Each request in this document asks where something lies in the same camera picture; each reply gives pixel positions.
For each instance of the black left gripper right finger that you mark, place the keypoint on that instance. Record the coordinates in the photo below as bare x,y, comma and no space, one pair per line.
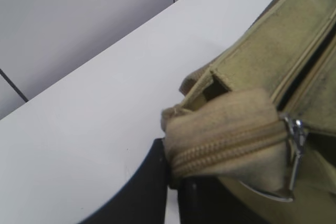
223,200

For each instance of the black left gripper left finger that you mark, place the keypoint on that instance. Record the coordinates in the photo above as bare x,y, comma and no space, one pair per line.
143,198

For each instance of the yellow canvas tote bag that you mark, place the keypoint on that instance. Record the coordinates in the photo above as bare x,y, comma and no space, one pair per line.
228,124

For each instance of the silver metal zipper pull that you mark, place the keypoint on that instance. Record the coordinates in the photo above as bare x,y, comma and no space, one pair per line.
297,139

